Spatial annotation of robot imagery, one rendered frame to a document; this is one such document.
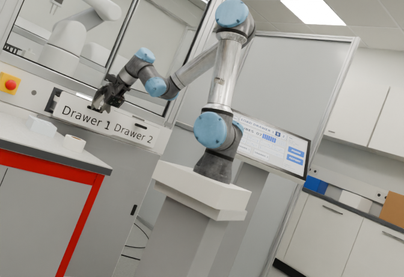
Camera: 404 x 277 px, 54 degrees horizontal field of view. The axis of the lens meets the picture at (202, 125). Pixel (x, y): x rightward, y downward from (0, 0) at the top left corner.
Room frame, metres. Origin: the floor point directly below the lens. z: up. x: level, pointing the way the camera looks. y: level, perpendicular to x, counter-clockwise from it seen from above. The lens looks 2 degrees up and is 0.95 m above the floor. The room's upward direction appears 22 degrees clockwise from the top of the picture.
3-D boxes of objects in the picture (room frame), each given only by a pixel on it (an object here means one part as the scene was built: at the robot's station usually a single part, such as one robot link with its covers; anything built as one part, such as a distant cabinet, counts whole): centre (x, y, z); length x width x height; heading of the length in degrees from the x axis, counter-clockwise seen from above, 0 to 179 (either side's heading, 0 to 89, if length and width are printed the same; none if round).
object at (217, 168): (1.54, -0.11, 0.88); 0.15 x 0.15 x 0.10
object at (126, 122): (2.04, 0.31, 0.87); 0.29 x 0.02 x 0.11; 132
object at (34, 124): (1.48, 0.55, 0.78); 0.12 x 0.08 x 0.04; 32
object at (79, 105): (1.76, 0.48, 0.87); 0.29 x 0.02 x 0.11; 132
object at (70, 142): (1.37, 0.38, 0.78); 0.07 x 0.07 x 0.04
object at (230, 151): (1.54, -0.10, 1.00); 0.13 x 0.12 x 0.14; 157
